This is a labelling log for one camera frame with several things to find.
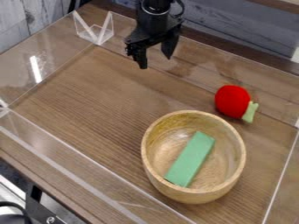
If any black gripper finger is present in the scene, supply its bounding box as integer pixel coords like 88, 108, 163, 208
131, 45, 147, 69
161, 30, 180, 59

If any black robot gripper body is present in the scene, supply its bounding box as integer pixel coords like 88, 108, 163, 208
125, 6, 184, 56

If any red toy strawberry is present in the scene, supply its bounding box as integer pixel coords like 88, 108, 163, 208
215, 85, 259, 123

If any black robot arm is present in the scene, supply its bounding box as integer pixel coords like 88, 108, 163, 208
125, 0, 184, 69

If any green rectangular block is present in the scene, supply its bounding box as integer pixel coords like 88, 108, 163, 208
163, 131, 215, 187

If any wooden bowl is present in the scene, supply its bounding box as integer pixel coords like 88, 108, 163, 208
141, 110, 247, 204

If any clear acrylic corner bracket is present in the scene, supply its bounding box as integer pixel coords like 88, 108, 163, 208
72, 11, 115, 46

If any black table leg bracket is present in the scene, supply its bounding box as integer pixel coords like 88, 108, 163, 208
25, 185, 67, 224

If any black cable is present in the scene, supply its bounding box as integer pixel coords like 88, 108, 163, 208
0, 201, 29, 224

